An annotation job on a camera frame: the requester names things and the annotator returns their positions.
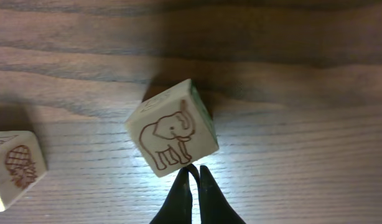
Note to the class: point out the yellow O block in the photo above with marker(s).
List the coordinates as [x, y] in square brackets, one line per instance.
[22, 165]

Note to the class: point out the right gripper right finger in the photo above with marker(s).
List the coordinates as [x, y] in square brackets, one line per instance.
[214, 208]

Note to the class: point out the green R block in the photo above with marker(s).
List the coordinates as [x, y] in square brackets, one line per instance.
[173, 129]

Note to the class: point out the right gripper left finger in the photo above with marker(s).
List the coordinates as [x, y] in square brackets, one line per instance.
[177, 207]

